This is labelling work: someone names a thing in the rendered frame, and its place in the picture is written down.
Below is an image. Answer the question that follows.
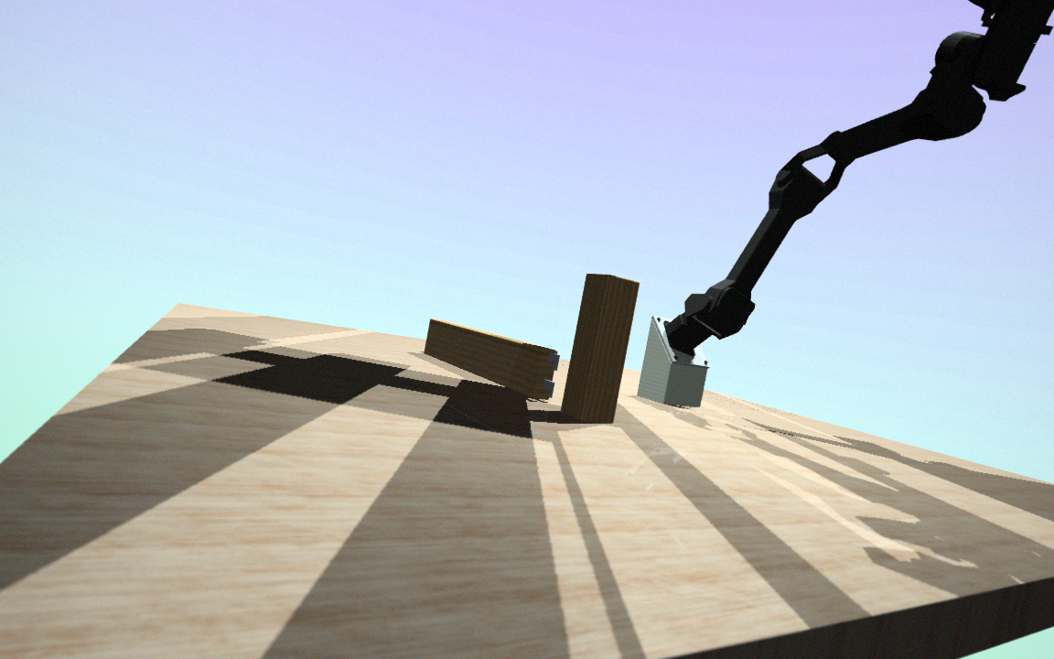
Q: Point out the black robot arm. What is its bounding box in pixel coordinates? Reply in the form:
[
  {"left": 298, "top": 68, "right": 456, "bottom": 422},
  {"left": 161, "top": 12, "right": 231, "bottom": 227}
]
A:
[{"left": 663, "top": 31, "right": 1036, "bottom": 357}]

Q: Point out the dark brown wooden rail with steel hooks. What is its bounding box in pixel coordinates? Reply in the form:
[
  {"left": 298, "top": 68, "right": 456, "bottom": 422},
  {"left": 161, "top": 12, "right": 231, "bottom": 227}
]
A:
[{"left": 424, "top": 319, "right": 560, "bottom": 400}]

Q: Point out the brown wooden post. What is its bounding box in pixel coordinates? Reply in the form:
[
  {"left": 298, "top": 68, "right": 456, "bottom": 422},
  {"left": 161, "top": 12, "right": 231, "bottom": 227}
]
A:
[{"left": 561, "top": 274, "right": 640, "bottom": 424}]

